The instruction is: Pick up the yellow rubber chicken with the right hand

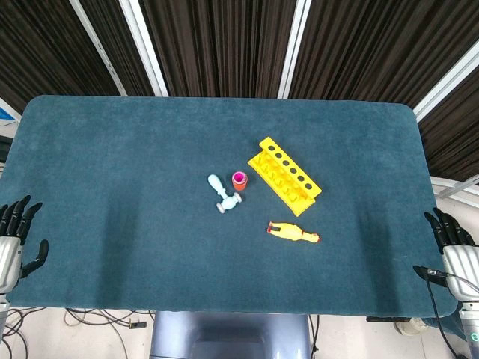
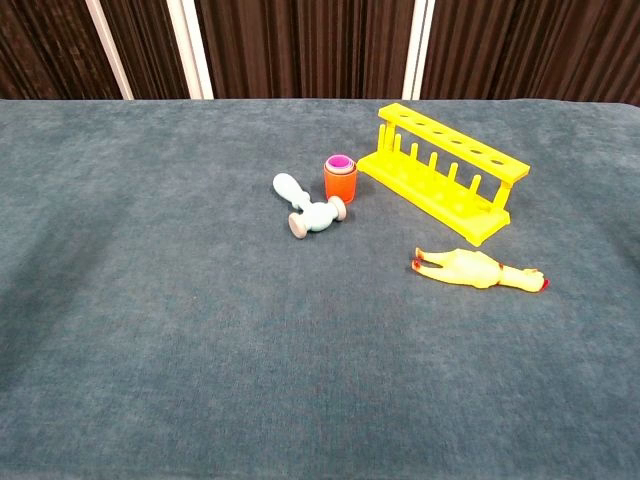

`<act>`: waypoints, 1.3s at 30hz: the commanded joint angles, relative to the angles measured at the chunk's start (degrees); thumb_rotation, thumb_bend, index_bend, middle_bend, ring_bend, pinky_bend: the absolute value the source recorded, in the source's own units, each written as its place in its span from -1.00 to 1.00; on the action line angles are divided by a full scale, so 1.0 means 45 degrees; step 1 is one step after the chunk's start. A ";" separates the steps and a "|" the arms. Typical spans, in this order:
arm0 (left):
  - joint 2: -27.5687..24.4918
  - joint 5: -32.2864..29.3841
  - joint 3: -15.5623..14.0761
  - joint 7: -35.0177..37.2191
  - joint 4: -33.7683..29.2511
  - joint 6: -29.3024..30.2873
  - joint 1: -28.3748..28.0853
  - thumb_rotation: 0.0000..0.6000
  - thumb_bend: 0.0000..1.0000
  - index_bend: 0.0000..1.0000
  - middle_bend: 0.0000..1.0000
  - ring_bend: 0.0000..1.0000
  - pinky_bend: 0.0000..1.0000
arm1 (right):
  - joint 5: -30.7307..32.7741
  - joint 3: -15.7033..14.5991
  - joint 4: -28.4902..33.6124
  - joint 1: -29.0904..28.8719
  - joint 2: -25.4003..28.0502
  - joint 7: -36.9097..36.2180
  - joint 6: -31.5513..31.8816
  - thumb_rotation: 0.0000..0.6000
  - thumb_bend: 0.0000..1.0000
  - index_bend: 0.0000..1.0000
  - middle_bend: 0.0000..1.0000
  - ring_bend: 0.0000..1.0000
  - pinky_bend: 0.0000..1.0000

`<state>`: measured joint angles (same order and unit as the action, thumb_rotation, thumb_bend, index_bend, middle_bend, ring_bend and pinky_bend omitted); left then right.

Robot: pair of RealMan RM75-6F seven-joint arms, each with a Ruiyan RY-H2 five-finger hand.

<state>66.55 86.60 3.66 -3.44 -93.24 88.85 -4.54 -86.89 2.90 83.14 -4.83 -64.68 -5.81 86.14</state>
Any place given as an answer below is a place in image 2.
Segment light blue toy hammer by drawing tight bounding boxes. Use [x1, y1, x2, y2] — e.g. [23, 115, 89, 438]
[272, 172, 348, 241]

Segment yellow rubber chicken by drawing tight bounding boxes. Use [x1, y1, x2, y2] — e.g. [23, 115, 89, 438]
[411, 246, 552, 294]

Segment orange stacking cup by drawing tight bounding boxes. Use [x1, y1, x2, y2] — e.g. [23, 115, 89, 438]
[323, 163, 359, 205]

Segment pink inner stacking cup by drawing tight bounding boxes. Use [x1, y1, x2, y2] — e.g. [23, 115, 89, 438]
[324, 155, 356, 177]

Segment yellow plastic test tube rack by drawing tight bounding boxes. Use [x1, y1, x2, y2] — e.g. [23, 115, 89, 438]
[356, 102, 531, 247]

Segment blue-grey velvet tablecloth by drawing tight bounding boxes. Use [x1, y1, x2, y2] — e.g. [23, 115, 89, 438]
[0, 98, 640, 480]

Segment dark brown pleated curtain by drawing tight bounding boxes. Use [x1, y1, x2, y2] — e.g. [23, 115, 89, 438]
[0, 0, 640, 108]

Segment white vertical frame post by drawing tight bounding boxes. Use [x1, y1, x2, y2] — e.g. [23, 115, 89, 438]
[84, 0, 135, 101]
[166, 0, 215, 101]
[401, 0, 437, 101]

